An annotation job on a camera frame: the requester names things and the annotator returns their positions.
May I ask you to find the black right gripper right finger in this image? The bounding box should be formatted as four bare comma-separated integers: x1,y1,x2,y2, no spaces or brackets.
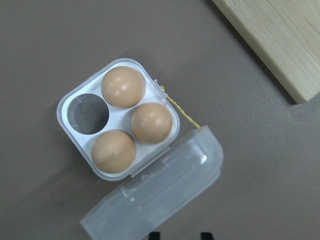
200,232,215,240

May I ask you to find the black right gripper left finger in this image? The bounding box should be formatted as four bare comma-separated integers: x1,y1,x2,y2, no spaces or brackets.
148,231,160,240

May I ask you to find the clear plastic egg box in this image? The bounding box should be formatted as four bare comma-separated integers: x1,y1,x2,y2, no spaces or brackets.
56,58,224,240

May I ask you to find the brown egg from bowl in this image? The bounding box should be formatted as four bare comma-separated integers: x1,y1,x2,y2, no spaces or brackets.
100,66,146,109

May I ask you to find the brown egg rear slot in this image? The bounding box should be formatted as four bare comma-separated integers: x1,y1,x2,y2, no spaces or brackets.
91,129,137,174

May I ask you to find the brown egg slot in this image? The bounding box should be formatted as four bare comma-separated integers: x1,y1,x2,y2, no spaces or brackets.
130,102,173,144
91,129,137,174

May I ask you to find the brown egg front slot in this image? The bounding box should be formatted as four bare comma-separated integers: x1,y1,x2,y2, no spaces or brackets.
130,102,173,144

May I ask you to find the wooden cutting board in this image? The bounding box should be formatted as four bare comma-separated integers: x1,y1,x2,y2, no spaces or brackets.
214,0,320,104

